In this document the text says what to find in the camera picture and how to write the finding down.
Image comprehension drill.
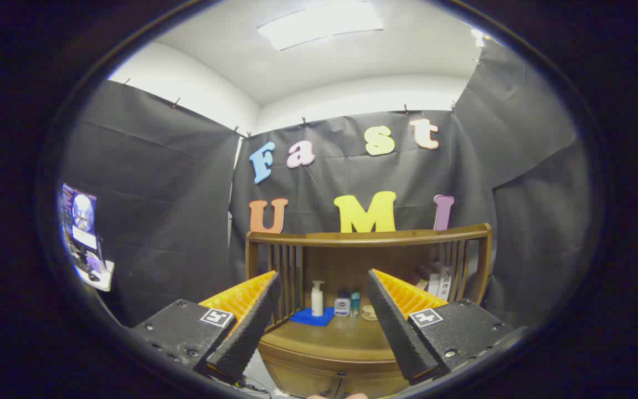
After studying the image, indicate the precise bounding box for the white book with black lettering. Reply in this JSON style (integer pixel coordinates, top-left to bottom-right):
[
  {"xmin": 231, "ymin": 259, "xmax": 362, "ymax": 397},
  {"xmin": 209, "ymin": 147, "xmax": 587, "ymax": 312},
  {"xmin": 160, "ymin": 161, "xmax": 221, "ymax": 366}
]
[{"xmin": 439, "ymin": 262, "xmax": 454, "ymax": 301}]

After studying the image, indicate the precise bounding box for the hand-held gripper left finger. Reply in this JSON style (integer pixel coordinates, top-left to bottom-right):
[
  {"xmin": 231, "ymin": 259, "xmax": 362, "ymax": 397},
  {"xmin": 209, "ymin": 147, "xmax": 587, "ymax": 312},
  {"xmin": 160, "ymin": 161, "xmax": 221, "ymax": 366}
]
[{"xmin": 130, "ymin": 270, "xmax": 281, "ymax": 383}]

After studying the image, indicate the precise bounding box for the wooden countertop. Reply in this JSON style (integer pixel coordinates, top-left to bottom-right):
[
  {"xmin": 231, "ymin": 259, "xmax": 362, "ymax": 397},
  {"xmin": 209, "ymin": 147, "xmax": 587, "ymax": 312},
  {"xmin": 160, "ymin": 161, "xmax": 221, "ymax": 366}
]
[{"xmin": 258, "ymin": 304, "xmax": 408, "ymax": 364}]

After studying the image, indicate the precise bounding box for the ceiling light panel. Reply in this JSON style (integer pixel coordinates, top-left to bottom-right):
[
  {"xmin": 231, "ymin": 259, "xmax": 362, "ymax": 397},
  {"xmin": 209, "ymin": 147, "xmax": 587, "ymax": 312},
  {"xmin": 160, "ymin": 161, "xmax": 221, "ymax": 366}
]
[{"xmin": 257, "ymin": 2, "xmax": 385, "ymax": 52}]

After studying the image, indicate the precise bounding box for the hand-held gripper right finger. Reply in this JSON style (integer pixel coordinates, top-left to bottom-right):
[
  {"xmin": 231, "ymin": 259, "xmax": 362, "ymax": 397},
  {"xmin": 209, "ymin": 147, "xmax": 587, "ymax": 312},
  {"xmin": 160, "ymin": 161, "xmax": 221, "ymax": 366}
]
[{"xmin": 365, "ymin": 269, "xmax": 514, "ymax": 387}]

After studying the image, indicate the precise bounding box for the blue folded cloth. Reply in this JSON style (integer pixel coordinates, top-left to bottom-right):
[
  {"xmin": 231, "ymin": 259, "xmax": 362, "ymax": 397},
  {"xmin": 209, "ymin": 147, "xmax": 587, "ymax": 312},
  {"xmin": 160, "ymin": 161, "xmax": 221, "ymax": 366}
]
[{"xmin": 289, "ymin": 307, "xmax": 335, "ymax": 327}]

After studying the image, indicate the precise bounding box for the wall poster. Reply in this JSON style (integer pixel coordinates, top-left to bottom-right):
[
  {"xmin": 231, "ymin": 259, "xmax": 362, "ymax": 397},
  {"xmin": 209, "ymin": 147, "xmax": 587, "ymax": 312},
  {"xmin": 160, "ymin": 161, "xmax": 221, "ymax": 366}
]
[{"xmin": 60, "ymin": 183, "xmax": 99, "ymax": 251}]

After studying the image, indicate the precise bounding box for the wooden cabinet with slatted sides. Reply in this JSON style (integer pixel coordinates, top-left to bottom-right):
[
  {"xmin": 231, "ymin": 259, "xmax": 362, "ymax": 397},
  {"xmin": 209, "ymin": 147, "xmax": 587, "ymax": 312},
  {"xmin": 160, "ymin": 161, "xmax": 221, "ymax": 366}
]
[{"xmin": 245, "ymin": 223, "xmax": 492, "ymax": 399}]

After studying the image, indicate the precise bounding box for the black backdrop cloth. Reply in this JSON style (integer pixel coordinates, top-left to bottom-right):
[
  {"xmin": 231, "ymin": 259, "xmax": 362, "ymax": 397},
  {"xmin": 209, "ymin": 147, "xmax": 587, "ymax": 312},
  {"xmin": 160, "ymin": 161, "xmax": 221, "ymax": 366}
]
[{"xmin": 59, "ymin": 39, "xmax": 594, "ymax": 333}]

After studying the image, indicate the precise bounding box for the white pump bottle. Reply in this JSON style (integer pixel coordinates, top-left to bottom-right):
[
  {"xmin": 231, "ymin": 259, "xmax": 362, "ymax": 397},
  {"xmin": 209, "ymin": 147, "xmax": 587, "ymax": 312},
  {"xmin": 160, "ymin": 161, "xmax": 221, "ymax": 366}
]
[{"xmin": 311, "ymin": 280, "xmax": 325, "ymax": 317}]

